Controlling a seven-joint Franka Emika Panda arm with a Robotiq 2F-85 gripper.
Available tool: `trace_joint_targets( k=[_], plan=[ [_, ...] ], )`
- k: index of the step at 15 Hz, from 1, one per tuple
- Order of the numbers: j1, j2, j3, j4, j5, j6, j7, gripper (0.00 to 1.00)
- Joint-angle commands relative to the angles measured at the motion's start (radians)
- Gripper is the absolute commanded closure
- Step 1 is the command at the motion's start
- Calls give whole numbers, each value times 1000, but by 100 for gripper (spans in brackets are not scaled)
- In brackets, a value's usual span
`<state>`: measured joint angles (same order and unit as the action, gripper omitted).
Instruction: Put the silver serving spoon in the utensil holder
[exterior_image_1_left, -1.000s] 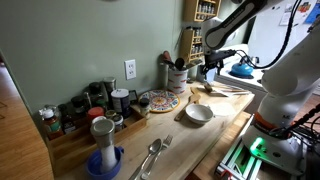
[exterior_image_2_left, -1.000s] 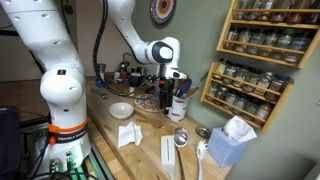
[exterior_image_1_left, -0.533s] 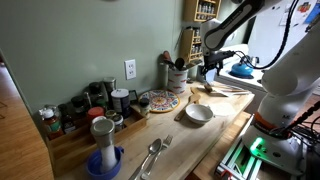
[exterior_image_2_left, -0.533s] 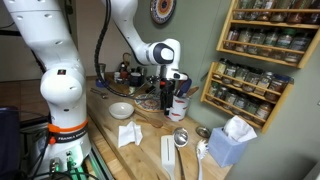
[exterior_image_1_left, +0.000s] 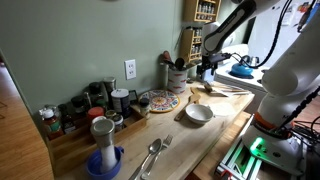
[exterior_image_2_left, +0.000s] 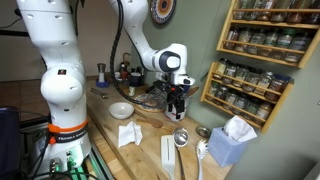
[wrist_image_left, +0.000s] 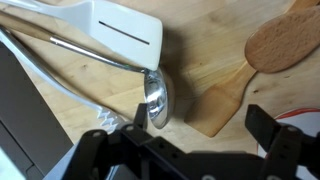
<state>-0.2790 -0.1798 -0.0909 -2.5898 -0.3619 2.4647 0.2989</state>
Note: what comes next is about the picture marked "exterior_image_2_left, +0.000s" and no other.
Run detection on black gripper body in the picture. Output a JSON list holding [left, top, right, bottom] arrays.
[[153, 80, 188, 101]]

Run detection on silver serving spoon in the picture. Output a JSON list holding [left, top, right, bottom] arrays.
[[172, 127, 190, 180]]

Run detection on white chilli print utensil holder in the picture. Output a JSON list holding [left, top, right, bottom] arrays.
[[164, 94, 191, 123]]

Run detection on wooden utensil in holder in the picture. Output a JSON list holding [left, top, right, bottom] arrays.
[[187, 85, 201, 98]]

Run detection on wooden spoon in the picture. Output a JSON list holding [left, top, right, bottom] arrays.
[[133, 109, 165, 130]]

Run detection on wooden flat spatula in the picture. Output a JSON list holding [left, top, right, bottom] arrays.
[[135, 118, 186, 136]]

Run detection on colourful floral painted plate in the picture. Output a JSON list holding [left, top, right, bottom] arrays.
[[134, 92, 168, 114]]

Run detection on small round metal dish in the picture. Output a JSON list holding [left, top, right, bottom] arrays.
[[195, 125, 212, 139]]

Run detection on glass spice jar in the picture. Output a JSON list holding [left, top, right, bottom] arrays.
[[246, 30, 267, 56], [223, 27, 241, 51], [232, 65, 251, 89], [286, 0, 311, 25], [235, 28, 254, 53], [222, 90, 240, 111], [233, 0, 250, 21], [269, 0, 291, 23], [213, 58, 229, 80], [254, 101, 275, 126], [253, 71, 275, 97], [257, 0, 275, 22], [222, 62, 239, 85], [207, 81, 221, 101], [231, 93, 250, 116], [242, 68, 264, 93], [241, 97, 261, 121], [284, 32, 313, 65], [246, 0, 264, 21], [260, 30, 280, 58], [213, 85, 230, 107], [303, 0, 320, 25]]

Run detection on small white label bottle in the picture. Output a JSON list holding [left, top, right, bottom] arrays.
[[127, 85, 137, 98]]

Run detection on white pasta server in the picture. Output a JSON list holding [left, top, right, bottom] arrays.
[[195, 138, 210, 180]]

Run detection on white ceramic bowl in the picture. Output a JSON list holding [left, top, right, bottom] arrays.
[[108, 101, 136, 121]]

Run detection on crumpled white napkin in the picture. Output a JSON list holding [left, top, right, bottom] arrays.
[[117, 120, 144, 149]]

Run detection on small white jar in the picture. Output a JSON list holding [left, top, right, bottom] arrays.
[[113, 71, 122, 84]]

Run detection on white tissue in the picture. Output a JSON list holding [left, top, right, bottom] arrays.
[[222, 114, 259, 144]]

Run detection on blue tissue box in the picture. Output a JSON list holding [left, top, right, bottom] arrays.
[[207, 126, 250, 169]]

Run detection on grinder with blue base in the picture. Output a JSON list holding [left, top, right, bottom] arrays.
[[95, 62, 111, 89]]

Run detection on metal tongs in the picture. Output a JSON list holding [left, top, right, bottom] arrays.
[[89, 87, 110, 100]]

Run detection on small wooden spice rack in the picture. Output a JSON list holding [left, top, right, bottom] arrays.
[[199, 61, 295, 135]]

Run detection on large wooden spice rack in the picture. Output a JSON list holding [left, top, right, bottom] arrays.
[[216, 0, 320, 70]]

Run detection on blue lid spice jar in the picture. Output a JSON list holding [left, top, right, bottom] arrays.
[[264, 73, 291, 102]]

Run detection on green lid spice jar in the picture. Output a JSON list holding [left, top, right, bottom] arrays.
[[273, 28, 296, 61]]

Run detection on dark blue chair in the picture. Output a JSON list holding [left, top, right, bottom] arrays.
[[0, 106, 21, 180]]

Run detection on black horizontal bar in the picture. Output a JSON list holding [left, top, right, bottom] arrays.
[[0, 28, 30, 38]]

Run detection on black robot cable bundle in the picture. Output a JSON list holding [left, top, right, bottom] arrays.
[[109, 0, 168, 108]]

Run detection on decorative wall plate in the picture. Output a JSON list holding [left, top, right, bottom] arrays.
[[149, 0, 177, 26]]

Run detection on green cable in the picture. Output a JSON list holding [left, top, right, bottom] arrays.
[[49, 155, 85, 180]]

